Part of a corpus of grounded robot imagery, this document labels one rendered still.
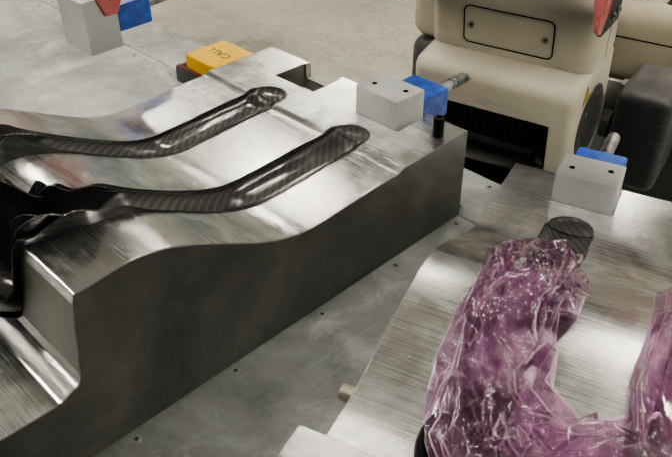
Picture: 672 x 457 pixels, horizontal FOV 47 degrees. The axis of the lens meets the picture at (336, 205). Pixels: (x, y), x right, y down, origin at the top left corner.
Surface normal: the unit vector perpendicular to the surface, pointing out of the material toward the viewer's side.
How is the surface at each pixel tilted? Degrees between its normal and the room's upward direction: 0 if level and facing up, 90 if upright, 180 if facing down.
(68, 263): 6
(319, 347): 0
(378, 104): 90
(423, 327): 16
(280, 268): 90
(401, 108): 90
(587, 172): 0
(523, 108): 98
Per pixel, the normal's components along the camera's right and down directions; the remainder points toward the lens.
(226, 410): 0.00, -0.82
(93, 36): 0.70, 0.40
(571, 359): -0.11, -0.68
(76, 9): -0.71, 0.41
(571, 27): -0.53, 0.59
